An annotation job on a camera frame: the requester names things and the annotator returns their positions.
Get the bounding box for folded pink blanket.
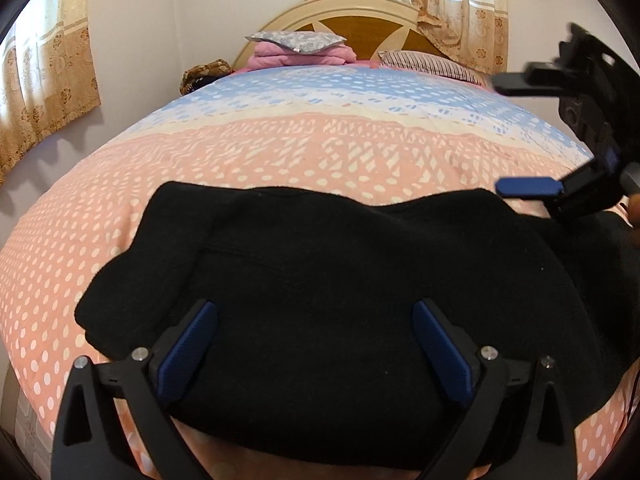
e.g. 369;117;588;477
248;41;357;70

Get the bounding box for black pants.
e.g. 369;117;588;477
74;181;640;471

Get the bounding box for cream and wood headboard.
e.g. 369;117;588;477
232;0;457;73

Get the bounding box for bed with dotted bedsheet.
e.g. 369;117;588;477
0;62;640;480

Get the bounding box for beige floral curtain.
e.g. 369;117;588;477
305;0;511;77
0;0;103;186

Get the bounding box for striped pillow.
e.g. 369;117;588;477
378;50;488;86

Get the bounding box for grey floral pillow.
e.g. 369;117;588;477
245;30;347;55

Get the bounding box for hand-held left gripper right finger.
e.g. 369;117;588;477
411;299;581;480

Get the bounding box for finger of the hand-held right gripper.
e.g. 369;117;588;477
495;159;623;219
492;61;567;97

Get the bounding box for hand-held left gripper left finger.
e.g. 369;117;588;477
50;299;221;480

